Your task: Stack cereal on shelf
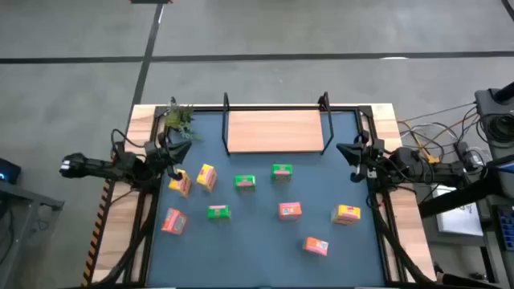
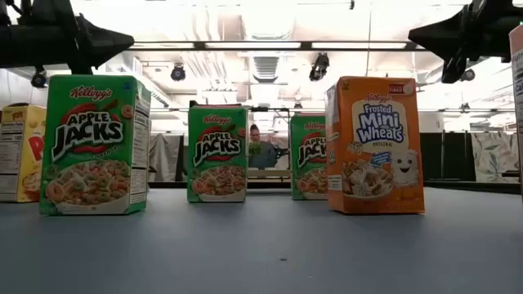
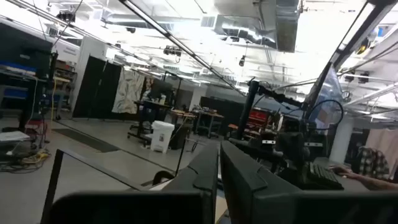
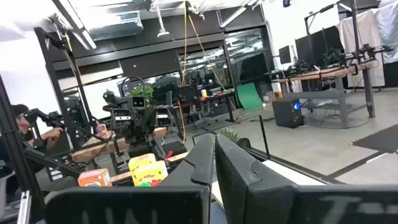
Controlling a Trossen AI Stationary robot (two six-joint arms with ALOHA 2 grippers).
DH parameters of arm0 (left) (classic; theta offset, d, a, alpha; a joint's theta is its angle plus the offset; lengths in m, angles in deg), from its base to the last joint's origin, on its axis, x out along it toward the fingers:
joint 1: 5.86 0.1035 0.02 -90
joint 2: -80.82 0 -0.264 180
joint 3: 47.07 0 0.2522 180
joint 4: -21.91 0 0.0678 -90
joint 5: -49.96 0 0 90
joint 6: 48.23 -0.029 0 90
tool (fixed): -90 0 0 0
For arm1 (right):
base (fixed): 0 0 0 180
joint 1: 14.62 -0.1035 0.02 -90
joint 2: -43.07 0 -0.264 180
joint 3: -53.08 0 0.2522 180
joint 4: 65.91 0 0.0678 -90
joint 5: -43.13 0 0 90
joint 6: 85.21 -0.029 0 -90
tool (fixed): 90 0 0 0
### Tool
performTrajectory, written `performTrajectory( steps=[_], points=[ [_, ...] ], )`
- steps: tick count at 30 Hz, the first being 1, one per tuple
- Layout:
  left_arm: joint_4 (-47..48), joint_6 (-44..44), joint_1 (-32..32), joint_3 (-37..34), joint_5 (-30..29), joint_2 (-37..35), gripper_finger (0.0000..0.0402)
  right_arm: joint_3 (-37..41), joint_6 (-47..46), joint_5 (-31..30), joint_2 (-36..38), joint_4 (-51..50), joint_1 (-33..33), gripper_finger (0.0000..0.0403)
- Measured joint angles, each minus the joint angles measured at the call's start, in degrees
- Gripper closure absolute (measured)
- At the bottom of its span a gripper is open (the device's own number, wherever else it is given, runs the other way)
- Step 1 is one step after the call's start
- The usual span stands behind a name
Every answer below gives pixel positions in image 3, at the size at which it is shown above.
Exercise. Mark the dark storage rack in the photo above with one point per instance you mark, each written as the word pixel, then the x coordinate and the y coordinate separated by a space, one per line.
pixel 25 49

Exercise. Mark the white pillar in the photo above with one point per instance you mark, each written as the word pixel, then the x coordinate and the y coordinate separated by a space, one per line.
pixel 90 46

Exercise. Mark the plaid hanging shirt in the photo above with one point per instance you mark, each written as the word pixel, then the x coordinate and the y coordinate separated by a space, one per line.
pixel 373 163

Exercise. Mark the dark floor mat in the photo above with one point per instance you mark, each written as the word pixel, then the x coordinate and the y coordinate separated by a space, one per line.
pixel 85 140

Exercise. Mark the black hanging camera pod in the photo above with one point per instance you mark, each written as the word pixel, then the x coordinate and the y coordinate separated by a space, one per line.
pixel 242 61

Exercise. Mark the black waste bin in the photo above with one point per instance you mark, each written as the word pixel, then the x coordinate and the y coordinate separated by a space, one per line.
pixel 180 137

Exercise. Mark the black rolling desk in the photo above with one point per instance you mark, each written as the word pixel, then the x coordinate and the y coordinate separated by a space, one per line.
pixel 146 109

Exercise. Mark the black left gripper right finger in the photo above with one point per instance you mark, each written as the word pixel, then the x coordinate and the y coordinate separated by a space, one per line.
pixel 264 202

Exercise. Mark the floral patterned curtain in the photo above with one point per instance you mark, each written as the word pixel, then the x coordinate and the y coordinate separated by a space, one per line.
pixel 128 91

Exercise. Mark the black pole stand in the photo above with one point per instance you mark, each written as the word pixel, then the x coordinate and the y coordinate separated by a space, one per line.
pixel 247 109

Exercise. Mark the person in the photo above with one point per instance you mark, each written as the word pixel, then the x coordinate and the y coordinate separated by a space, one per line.
pixel 367 180

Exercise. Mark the black computer monitor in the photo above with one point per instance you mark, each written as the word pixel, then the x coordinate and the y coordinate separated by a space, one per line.
pixel 161 89

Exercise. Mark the black partition panel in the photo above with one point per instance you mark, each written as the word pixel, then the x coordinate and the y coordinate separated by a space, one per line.
pixel 93 87

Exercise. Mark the large display screen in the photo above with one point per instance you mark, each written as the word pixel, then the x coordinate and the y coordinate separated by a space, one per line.
pixel 326 90

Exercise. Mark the pink hanging cloth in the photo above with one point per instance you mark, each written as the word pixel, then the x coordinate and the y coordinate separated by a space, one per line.
pixel 382 146

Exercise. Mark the red tool chest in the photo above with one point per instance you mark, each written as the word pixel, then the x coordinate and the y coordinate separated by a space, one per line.
pixel 258 117

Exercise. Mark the black keyboard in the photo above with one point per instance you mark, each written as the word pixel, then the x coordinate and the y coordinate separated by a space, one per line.
pixel 325 177

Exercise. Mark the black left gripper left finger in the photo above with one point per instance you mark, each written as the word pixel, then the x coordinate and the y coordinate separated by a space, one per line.
pixel 186 205

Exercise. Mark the silver ceiling duct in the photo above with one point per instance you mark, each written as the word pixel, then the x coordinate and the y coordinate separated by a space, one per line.
pixel 283 25

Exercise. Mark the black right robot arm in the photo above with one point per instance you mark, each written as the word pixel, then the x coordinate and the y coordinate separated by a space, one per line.
pixel 248 149

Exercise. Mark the white trash bin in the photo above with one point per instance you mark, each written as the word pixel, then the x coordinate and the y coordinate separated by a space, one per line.
pixel 162 137

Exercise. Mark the wooden workbench table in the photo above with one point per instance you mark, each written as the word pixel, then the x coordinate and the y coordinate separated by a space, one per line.
pixel 183 115
pixel 210 115

